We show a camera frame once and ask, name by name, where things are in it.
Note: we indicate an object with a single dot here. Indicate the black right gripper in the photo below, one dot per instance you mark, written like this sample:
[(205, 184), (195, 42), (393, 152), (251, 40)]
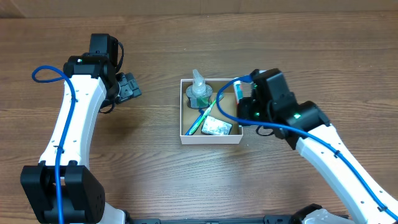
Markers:
[(245, 111)]

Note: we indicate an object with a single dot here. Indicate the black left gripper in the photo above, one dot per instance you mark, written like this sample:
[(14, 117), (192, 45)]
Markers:
[(129, 89)]

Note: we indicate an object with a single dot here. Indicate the blue toothpaste tube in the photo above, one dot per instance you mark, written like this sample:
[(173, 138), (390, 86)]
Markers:
[(238, 91)]

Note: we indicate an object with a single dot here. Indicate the green toothbrush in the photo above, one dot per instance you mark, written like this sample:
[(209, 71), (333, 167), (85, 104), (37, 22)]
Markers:
[(206, 113)]

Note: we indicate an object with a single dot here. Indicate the green soap packet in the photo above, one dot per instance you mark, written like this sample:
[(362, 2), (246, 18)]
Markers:
[(217, 127)]

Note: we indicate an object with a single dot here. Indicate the blue disposable razor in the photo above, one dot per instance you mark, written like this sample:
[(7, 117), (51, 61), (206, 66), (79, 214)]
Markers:
[(195, 122)]

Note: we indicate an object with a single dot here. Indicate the clear soap pump bottle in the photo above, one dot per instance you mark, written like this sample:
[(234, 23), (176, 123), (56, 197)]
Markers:
[(198, 93)]

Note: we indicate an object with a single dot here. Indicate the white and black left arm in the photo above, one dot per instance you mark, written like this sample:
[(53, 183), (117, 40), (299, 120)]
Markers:
[(61, 188)]

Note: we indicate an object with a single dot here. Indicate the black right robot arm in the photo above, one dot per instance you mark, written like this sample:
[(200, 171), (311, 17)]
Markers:
[(308, 130)]

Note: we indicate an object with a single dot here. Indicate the white cardboard box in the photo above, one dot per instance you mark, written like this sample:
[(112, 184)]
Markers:
[(188, 116)]

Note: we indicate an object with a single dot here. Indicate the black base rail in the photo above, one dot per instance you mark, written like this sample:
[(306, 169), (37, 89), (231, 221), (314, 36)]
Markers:
[(267, 219)]

